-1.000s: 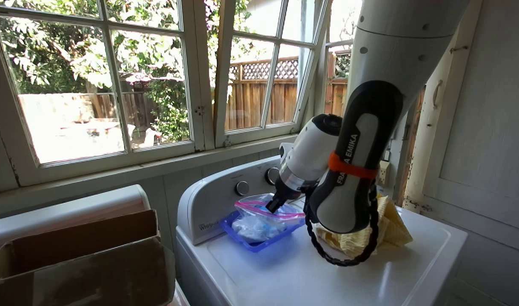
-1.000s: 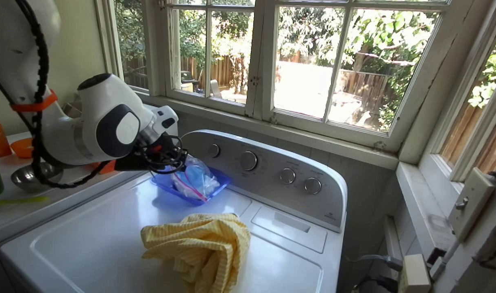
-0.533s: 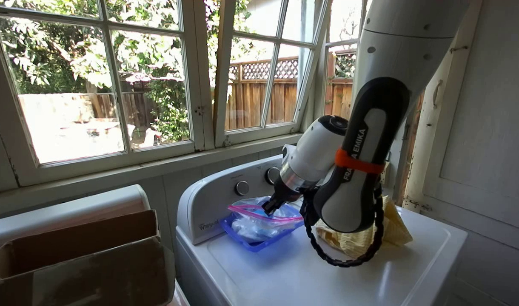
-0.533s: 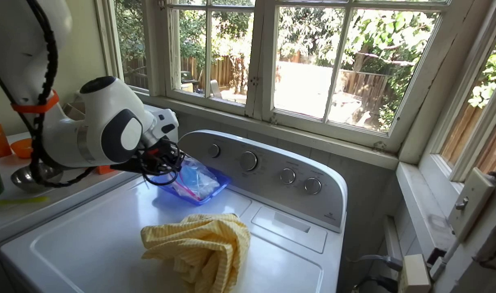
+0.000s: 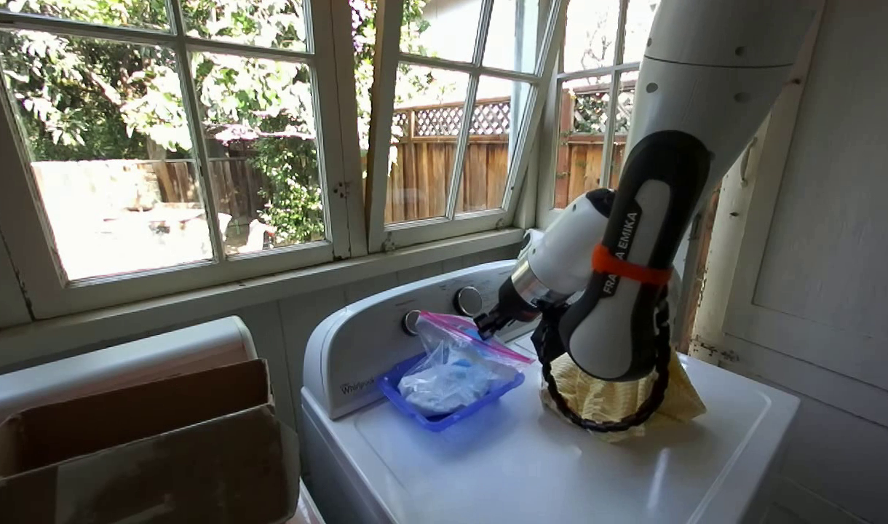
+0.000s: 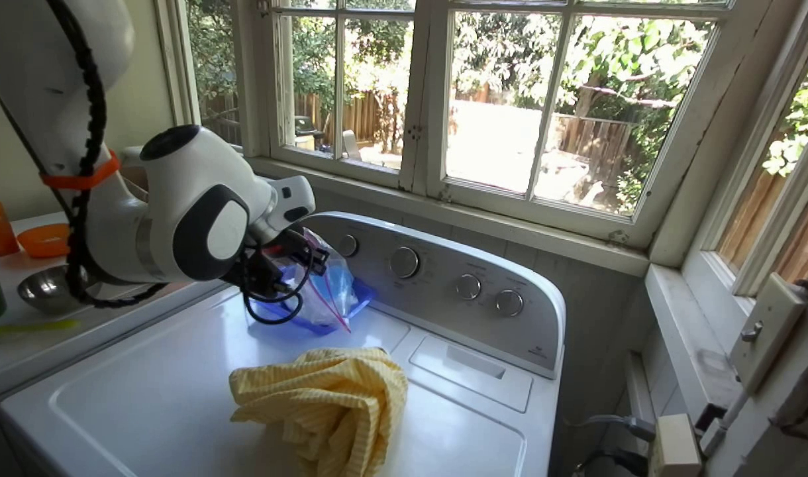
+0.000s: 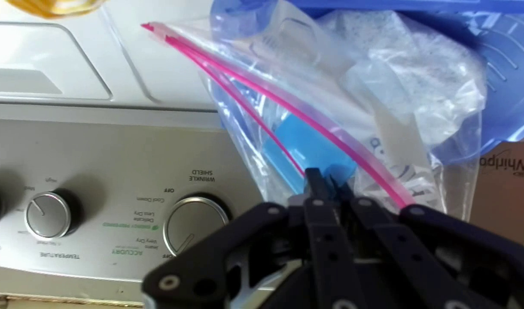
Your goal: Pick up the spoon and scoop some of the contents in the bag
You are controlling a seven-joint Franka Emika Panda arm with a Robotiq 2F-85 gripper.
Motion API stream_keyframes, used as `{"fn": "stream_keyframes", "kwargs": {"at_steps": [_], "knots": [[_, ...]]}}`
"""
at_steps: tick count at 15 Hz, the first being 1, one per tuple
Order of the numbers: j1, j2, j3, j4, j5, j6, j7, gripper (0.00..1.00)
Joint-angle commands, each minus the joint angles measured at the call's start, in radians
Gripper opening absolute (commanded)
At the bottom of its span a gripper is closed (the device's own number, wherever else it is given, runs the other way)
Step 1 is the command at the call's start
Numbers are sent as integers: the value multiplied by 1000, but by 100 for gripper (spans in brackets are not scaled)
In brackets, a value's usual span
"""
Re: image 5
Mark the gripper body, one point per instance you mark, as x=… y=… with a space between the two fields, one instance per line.
x=515 y=309

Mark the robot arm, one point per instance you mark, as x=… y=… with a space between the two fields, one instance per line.
x=706 y=87

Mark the clear zip bag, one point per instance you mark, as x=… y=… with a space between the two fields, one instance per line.
x=444 y=364

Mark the silver washer knob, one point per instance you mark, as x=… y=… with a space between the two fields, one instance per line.
x=468 y=300
x=411 y=322

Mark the yellow cloth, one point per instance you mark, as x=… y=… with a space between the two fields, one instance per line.
x=619 y=400

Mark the blue plastic tray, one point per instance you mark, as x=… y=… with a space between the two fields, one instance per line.
x=407 y=404

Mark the white washing machine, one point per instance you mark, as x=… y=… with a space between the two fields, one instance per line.
x=531 y=466

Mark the wooden fence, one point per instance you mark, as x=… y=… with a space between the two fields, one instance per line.
x=422 y=178

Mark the white washer lid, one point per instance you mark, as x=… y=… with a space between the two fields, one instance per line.
x=560 y=466

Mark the open white framed window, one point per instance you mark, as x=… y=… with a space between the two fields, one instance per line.
x=451 y=124

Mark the narrow white framed window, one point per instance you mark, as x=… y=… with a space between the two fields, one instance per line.
x=589 y=109

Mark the white panel door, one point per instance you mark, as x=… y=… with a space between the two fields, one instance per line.
x=837 y=218

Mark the cardboard box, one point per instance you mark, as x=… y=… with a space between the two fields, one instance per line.
x=160 y=466

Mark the large white framed window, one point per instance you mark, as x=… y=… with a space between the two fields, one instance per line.
x=160 y=145

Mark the white appliance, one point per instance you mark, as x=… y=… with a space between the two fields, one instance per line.
x=109 y=364

